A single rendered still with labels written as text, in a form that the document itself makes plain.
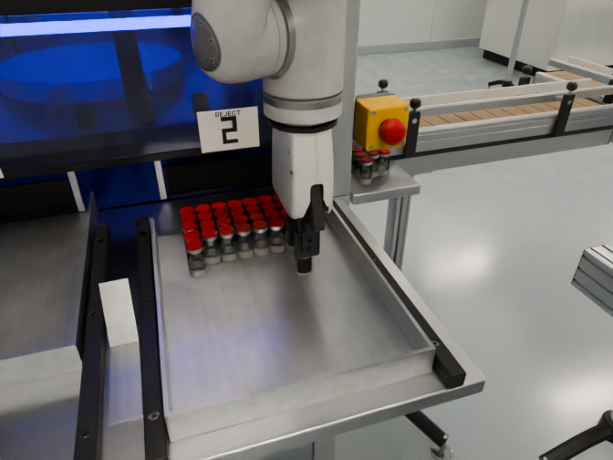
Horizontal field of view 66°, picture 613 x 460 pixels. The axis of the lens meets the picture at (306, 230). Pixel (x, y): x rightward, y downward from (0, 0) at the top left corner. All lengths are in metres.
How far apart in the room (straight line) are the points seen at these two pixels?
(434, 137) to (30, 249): 0.72
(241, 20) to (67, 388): 0.38
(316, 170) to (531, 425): 1.32
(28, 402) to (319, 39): 0.44
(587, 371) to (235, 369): 1.55
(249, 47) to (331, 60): 0.10
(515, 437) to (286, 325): 1.18
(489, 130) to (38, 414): 0.89
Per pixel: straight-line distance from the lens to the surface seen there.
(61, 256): 0.74
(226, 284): 0.62
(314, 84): 0.47
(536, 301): 2.13
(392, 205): 1.07
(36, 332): 0.62
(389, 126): 0.75
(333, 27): 0.47
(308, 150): 0.49
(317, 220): 0.52
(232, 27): 0.40
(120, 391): 0.52
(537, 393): 1.77
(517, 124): 1.09
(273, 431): 0.47
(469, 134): 1.02
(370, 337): 0.54
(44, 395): 0.55
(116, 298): 0.56
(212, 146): 0.70
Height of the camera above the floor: 1.27
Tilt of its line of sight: 33 degrees down
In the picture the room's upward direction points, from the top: straight up
